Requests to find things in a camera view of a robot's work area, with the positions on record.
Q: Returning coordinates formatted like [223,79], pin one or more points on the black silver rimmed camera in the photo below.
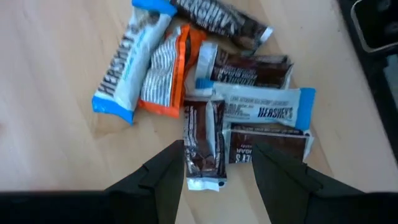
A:
[376,21]

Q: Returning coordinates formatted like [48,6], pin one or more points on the blue white Hershey's bar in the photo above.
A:
[264,107]
[130,62]

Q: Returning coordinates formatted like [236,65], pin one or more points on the orange Reese's pack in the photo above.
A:
[174,71]

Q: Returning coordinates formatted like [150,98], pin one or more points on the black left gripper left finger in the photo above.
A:
[155,193]

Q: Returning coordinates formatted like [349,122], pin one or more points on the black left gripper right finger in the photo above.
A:
[289,193]

